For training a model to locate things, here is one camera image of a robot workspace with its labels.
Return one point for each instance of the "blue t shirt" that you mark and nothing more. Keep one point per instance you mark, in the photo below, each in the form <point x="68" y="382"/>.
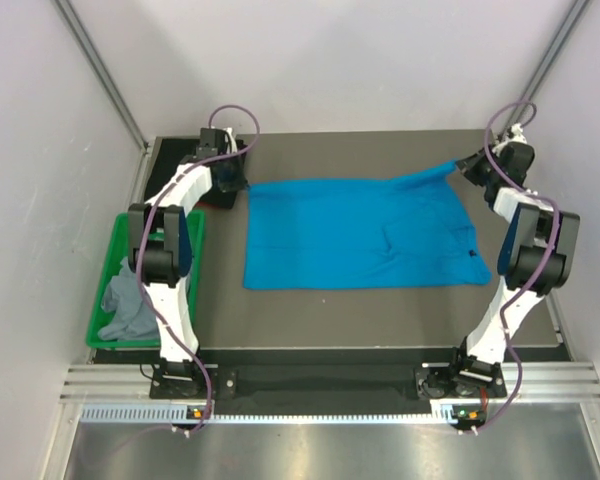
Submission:
<point x="410" y="231"/>

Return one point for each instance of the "folded black t shirt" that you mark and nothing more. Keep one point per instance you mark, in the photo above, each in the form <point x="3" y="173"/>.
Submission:
<point x="167" y="155"/>

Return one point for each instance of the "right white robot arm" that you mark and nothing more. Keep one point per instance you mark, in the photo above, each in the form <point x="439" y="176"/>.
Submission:
<point x="538" y="249"/>

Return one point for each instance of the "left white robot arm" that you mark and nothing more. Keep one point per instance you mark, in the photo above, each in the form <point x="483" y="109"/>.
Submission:
<point x="160" y="251"/>

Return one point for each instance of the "right aluminium frame post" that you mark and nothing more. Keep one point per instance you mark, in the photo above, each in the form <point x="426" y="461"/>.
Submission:
<point x="557" y="44"/>

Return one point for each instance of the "green plastic bin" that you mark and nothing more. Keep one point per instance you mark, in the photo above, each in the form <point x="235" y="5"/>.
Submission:
<point x="117" y="249"/>

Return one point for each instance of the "aluminium frame post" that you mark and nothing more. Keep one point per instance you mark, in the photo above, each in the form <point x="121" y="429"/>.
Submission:
<point x="557" y="44"/>
<point x="88" y="48"/>

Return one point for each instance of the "left aluminium frame post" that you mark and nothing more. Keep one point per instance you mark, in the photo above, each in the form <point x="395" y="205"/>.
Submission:
<point x="88" y="48"/>

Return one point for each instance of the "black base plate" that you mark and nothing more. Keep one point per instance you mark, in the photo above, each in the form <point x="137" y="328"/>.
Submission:
<point x="332" y="389"/>

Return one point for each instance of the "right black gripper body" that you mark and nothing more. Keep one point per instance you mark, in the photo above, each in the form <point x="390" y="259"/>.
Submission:
<point x="494" y="174"/>

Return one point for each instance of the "slotted cable duct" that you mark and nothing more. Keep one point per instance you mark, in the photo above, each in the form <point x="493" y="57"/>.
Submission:
<point x="182" y="414"/>

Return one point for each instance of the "aluminium front rail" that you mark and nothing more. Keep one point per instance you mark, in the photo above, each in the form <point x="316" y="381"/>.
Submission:
<point x="105" y="383"/>

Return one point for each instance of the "grey t shirt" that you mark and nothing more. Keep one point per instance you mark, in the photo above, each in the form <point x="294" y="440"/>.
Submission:
<point x="132" y="319"/>

